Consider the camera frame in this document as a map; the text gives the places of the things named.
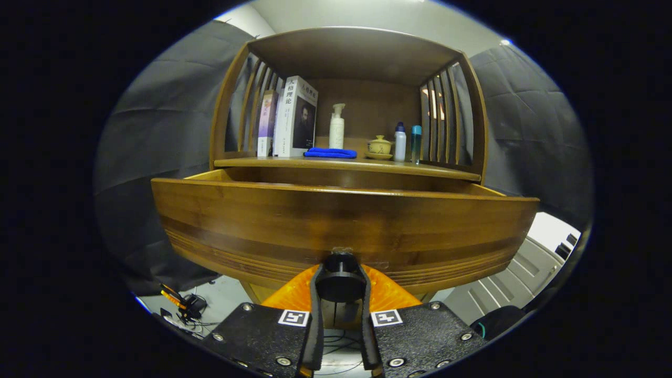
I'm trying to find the purple book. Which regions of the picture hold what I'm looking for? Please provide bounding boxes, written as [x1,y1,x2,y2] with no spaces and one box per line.
[257,89,279,158]

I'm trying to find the black floor cables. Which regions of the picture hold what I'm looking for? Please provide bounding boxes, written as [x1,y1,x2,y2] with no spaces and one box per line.
[321,329,364,376]

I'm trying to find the white pump bottle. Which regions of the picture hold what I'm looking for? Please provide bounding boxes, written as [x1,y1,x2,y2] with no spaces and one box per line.
[329,103,346,150]

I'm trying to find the wooden countertop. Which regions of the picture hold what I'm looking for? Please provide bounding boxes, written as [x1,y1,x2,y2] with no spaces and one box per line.
[214,150,482,183]

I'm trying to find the black drawer knob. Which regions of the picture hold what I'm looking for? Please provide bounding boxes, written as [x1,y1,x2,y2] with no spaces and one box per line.
[315,252,368,303]

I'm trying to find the blue folded cloth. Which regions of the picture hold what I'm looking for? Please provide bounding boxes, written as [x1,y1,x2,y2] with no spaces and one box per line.
[303,147,358,159]

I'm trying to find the white book with portrait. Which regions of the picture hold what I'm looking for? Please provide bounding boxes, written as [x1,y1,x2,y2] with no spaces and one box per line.
[273,75,319,158]

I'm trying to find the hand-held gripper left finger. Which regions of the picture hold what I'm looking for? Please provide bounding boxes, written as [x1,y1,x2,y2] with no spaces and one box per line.
[201,264,324,378]

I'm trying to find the brown wooden cabinet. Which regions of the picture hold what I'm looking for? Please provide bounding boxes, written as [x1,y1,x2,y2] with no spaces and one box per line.
[209,26,490,329]

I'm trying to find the orange and black device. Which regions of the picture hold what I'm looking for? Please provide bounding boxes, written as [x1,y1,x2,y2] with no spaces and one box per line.
[159,283,208,322]

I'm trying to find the white cabinet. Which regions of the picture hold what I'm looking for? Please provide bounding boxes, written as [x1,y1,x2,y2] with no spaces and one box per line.
[444,212,582,326]

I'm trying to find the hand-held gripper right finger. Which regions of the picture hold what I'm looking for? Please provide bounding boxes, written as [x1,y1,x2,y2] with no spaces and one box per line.
[359,264,486,378]

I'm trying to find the yellow lidded tea cup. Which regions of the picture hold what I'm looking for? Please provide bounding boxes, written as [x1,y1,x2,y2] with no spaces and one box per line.
[364,135,394,160]

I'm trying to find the brown wooden drawer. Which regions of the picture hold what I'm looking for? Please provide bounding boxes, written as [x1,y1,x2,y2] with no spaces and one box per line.
[151,169,540,297]

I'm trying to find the white bottle with blue cap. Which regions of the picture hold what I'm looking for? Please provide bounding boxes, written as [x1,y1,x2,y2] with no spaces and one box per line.
[394,122,407,162]

